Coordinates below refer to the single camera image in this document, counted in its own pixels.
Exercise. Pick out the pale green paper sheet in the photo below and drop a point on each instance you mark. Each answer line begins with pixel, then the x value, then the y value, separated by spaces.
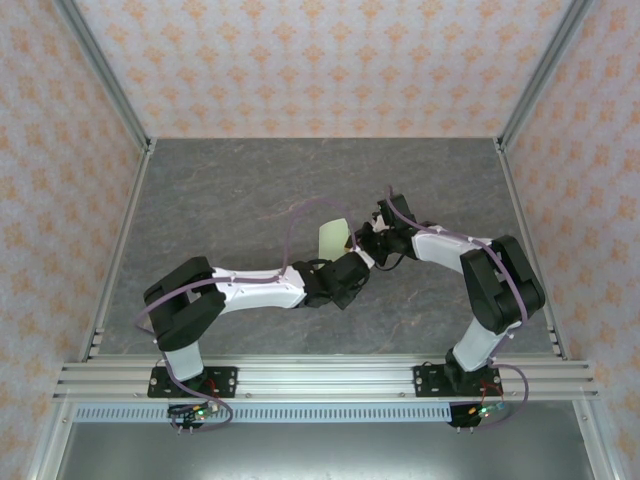
pixel 332 237

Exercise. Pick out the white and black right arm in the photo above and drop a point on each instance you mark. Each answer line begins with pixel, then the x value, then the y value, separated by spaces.
pixel 445 247

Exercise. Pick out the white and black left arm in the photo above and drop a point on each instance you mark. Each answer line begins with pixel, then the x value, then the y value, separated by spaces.
pixel 260 287

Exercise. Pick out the grey metal sheet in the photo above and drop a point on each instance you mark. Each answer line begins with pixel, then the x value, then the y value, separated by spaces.
pixel 325 455

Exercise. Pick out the aluminium cross beam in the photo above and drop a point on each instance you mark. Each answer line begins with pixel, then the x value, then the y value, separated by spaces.
pixel 325 377

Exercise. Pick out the right circuit board green light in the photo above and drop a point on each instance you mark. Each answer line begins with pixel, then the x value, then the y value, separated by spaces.
pixel 485 411

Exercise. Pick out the circuit board green light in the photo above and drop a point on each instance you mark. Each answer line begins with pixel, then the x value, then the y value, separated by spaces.
pixel 485 411
pixel 197 412

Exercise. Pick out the left circuit board green light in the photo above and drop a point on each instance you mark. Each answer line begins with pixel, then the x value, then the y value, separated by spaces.
pixel 197 412

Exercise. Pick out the aluminium table side rail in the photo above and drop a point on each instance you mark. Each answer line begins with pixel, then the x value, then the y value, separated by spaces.
pixel 531 250
pixel 116 250

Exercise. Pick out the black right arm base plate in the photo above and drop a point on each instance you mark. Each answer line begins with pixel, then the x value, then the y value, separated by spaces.
pixel 425 382

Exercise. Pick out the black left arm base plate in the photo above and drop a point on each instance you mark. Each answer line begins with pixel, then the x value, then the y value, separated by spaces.
pixel 225 382

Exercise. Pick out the short aluminium frame post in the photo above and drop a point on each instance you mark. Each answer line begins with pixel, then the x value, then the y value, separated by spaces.
pixel 592 450
pixel 50 450

